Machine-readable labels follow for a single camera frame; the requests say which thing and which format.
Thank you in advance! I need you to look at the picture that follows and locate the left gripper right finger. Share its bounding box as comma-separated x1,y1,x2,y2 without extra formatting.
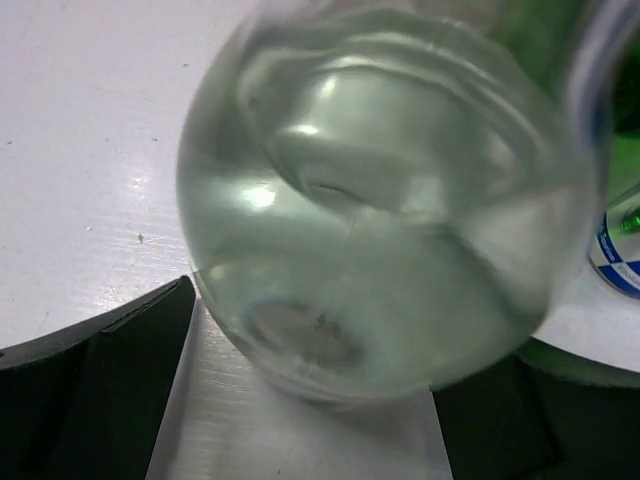
434,344,639,479

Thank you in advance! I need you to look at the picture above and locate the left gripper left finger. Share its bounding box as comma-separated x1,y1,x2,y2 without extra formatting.
1,276,196,479

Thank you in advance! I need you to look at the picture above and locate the silver blue white can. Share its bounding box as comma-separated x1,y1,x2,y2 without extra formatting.
590,184,640,300

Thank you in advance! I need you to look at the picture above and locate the clear glass bottle front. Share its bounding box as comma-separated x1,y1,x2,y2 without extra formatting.
176,1,597,403

